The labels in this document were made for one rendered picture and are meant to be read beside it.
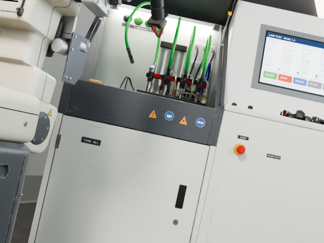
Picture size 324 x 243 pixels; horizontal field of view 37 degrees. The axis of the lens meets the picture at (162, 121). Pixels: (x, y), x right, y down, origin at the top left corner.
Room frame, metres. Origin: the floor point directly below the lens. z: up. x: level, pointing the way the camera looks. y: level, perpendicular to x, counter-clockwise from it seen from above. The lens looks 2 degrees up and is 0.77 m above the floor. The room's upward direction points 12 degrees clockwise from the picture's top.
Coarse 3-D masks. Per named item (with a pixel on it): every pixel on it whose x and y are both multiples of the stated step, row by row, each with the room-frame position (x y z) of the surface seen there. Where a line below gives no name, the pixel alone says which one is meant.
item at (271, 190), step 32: (256, 32) 2.39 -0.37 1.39; (320, 32) 2.41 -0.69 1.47; (256, 96) 2.31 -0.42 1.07; (288, 96) 2.32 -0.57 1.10; (224, 128) 2.06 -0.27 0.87; (256, 128) 2.07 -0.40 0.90; (288, 128) 2.07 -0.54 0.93; (224, 160) 2.06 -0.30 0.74; (256, 160) 2.07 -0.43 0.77; (288, 160) 2.07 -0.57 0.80; (320, 160) 2.07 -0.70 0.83; (224, 192) 2.06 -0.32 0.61; (256, 192) 2.06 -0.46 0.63; (288, 192) 2.06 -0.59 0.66; (320, 192) 2.06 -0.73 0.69; (224, 224) 2.06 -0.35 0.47; (256, 224) 2.06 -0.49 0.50; (288, 224) 2.06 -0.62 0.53; (320, 224) 2.06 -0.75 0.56
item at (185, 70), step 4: (192, 32) 2.38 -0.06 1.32; (192, 36) 2.21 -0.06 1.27; (192, 40) 2.19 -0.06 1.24; (192, 44) 2.18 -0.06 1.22; (192, 48) 2.18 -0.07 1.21; (188, 52) 2.43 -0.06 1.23; (188, 56) 2.17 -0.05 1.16; (188, 60) 2.17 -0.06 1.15; (188, 64) 2.18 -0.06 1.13; (184, 68) 2.44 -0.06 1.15; (188, 68) 2.20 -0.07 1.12; (184, 72) 2.22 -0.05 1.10; (184, 76) 2.24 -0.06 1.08; (184, 80) 2.26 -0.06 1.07; (184, 84) 2.29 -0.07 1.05
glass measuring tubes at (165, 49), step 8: (160, 48) 2.59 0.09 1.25; (168, 48) 2.58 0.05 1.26; (176, 48) 2.56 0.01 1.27; (184, 48) 2.56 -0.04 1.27; (160, 56) 2.57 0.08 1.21; (168, 56) 2.57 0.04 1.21; (176, 56) 2.58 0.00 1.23; (184, 56) 2.59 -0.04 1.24; (160, 64) 2.57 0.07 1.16; (176, 64) 2.59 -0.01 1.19; (160, 72) 2.59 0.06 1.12; (176, 72) 2.57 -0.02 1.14; (160, 80) 2.59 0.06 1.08; (152, 88) 2.59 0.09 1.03; (160, 88) 2.57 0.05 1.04; (168, 88) 2.57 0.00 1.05; (176, 88) 2.59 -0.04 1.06
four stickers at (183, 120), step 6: (150, 108) 2.06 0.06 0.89; (150, 114) 2.06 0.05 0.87; (156, 114) 2.06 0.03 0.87; (168, 114) 2.06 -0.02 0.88; (174, 114) 2.06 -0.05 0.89; (168, 120) 2.06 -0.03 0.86; (180, 120) 2.06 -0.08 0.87; (186, 120) 2.06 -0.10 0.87; (198, 120) 2.06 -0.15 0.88; (204, 120) 2.06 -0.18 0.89; (198, 126) 2.06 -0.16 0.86
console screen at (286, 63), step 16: (272, 32) 2.39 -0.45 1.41; (288, 32) 2.39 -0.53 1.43; (272, 48) 2.37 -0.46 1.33; (288, 48) 2.37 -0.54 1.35; (304, 48) 2.38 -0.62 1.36; (320, 48) 2.38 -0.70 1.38; (256, 64) 2.34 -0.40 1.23; (272, 64) 2.35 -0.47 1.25; (288, 64) 2.35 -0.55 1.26; (304, 64) 2.36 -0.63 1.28; (320, 64) 2.36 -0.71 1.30; (256, 80) 2.32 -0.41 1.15; (272, 80) 2.33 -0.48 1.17; (288, 80) 2.33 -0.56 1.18; (304, 80) 2.34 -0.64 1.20; (320, 80) 2.34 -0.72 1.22; (304, 96) 2.32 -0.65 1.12; (320, 96) 2.32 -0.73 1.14
